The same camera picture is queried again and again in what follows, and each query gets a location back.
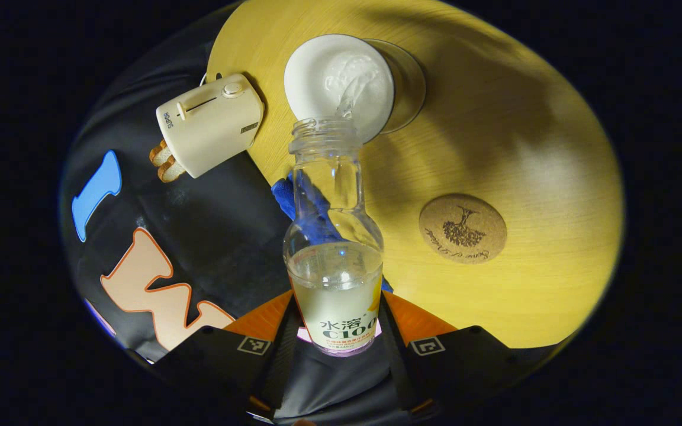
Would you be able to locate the round cork coaster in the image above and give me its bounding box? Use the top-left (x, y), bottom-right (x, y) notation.
top-left (419, 193), bottom-right (508, 264)

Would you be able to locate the toast bread slice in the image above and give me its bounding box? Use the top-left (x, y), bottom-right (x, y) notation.
top-left (157, 157), bottom-right (186, 183)
top-left (149, 140), bottom-right (175, 167)

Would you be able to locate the cream toaster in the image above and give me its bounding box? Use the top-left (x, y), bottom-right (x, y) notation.
top-left (156, 73), bottom-right (265, 179)

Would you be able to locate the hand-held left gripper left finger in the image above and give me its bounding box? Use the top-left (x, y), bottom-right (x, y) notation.
top-left (155, 290), bottom-right (304, 424)

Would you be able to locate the white teacup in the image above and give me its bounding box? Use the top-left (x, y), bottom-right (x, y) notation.
top-left (284, 34), bottom-right (427, 144)

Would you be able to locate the black backdrop cloth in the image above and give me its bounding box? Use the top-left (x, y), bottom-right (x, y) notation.
top-left (60, 3), bottom-right (424, 424)

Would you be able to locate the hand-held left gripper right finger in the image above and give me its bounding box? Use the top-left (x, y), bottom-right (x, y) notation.
top-left (379, 290), bottom-right (522, 422)

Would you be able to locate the clear water bottle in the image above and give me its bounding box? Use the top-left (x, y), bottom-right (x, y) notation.
top-left (283, 117), bottom-right (384, 357)

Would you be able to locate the blue folded towel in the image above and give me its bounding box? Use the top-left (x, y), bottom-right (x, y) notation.
top-left (271, 175), bottom-right (394, 293)

